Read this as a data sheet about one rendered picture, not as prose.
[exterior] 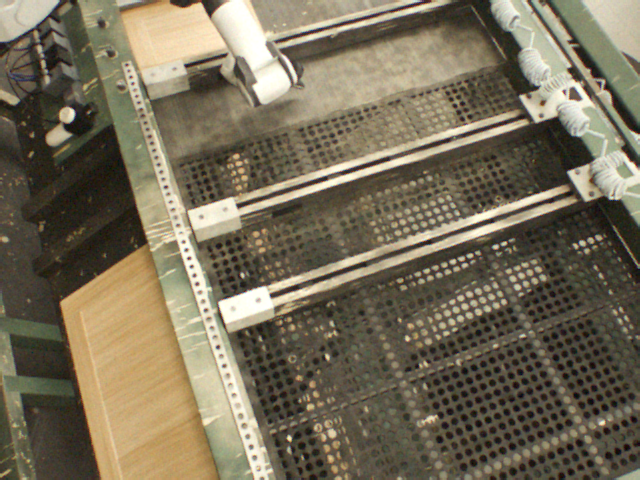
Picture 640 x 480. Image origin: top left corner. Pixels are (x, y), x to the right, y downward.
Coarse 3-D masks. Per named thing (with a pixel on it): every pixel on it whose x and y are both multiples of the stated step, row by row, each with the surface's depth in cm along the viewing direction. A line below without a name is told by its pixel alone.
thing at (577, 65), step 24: (504, 0) 201; (528, 0) 196; (504, 24) 201; (552, 24) 191; (528, 48) 195; (528, 72) 192; (576, 72) 186; (600, 96) 180; (576, 120) 182; (600, 168) 176; (624, 192) 175
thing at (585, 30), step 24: (552, 0) 262; (576, 0) 258; (576, 24) 255; (600, 48) 249; (600, 72) 248; (624, 72) 243; (624, 96) 241; (480, 168) 253; (408, 192) 254; (360, 216) 251
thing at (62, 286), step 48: (0, 48) 249; (0, 96) 266; (48, 144) 249; (96, 144) 237; (48, 192) 234; (96, 192) 232; (192, 192) 213; (48, 240) 237; (96, 240) 224; (144, 240) 217; (240, 240) 256; (0, 336) 205; (240, 336) 192; (0, 384) 197; (288, 384) 230; (0, 432) 192
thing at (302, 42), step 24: (408, 0) 220; (432, 0) 221; (456, 0) 220; (336, 24) 215; (360, 24) 214; (384, 24) 217; (408, 24) 221; (288, 48) 210; (312, 48) 214; (144, 72) 203; (168, 72) 204; (192, 72) 204; (216, 72) 208
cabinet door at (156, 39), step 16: (128, 16) 220; (144, 16) 221; (160, 16) 221; (176, 16) 221; (192, 16) 222; (208, 16) 222; (256, 16) 222; (128, 32) 217; (144, 32) 218; (160, 32) 218; (176, 32) 218; (192, 32) 218; (208, 32) 219; (144, 48) 215; (160, 48) 215; (176, 48) 215; (192, 48) 215; (208, 48) 215; (144, 64) 212; (160, 64) 212
